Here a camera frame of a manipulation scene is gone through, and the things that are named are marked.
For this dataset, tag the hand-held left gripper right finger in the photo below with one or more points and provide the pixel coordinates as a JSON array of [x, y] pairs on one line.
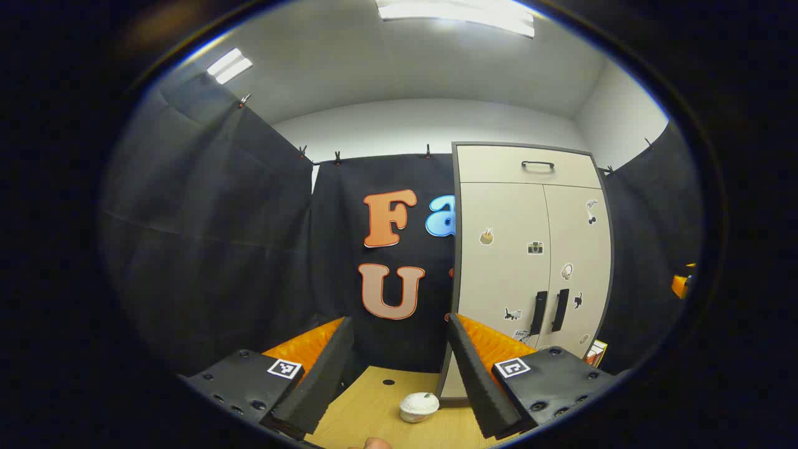
[[477, 380]]

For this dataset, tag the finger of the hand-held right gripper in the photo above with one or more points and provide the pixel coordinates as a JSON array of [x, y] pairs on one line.
[[681, 285]]

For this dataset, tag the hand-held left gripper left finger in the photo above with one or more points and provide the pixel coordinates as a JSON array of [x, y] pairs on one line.
[[324, 374]]

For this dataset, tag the white double-door shoe cabinet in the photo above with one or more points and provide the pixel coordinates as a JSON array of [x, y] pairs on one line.
[[456, 218]]

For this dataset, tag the white cabinet drawer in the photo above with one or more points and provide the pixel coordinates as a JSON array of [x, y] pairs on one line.
[[492, 165]]

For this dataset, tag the small cardboard box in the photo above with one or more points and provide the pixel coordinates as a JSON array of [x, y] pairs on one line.
[[595, 355]]

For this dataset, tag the black backdrop cloth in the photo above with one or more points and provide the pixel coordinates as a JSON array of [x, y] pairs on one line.
[[218, 249]]

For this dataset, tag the small ceiling light panel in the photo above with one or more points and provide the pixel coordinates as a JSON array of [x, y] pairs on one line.
[[229, 65]]

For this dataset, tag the large ceiling light panel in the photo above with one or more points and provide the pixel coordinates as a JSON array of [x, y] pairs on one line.
[[455, 15]]

